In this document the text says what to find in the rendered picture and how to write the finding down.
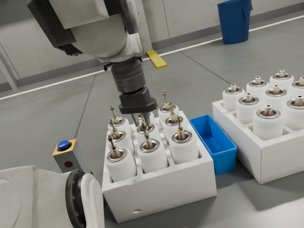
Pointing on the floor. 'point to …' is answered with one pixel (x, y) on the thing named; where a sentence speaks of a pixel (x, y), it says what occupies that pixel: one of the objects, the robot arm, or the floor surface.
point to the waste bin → (235, 20)
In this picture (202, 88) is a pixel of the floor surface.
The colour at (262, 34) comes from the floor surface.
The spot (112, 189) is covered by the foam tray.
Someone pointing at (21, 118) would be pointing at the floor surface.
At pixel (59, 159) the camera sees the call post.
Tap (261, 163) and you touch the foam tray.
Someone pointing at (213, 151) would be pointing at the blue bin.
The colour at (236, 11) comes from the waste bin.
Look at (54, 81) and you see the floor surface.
